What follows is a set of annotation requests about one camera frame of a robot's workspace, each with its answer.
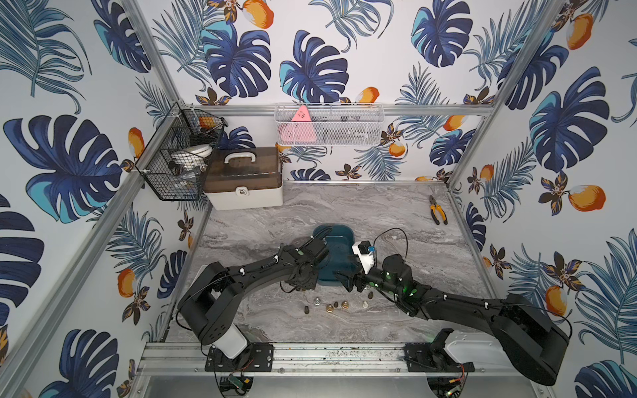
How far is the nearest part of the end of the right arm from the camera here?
63cm

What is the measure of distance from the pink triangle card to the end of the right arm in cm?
51

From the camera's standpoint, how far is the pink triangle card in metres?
0.90
